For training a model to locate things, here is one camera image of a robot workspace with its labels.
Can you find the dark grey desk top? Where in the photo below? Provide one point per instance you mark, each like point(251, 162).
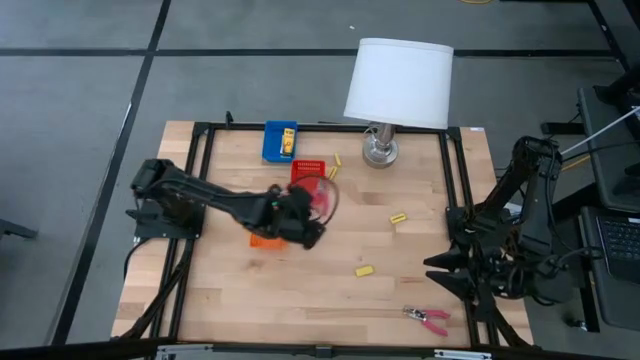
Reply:
point(610, 150)

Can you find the orange plastic basket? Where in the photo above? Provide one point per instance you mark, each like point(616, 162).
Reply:
point(265, 243)

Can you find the red plastic basket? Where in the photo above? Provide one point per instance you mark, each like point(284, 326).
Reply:
point(305, 167)

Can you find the yellow crayon box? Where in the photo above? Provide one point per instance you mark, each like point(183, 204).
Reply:
point(288, 141)

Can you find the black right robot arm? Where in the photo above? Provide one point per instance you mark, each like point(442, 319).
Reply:
point(535, 200)

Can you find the blue plastic basket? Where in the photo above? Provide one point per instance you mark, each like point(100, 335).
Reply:
point(272, 145)

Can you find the black camera mount rail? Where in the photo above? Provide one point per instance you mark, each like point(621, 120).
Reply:
point(75, 350)

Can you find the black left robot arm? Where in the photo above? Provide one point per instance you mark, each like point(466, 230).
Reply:
point(200, 192)

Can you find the black laptop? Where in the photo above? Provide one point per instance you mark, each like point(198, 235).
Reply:
point(620, 250)

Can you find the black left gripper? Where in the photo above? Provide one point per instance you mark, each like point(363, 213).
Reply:
point(295, 215)

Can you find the black stand foot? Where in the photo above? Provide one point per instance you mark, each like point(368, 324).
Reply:
point(15, 230)

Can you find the black desk leg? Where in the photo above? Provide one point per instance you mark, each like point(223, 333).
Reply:
point(560, 128)

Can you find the black metal table frame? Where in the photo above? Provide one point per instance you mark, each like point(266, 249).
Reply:
point(240, 127)

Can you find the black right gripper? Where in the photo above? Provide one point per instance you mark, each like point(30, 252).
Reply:
point(487, 270)

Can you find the white shade table lamp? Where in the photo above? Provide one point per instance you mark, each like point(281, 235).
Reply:
point(400, 85)

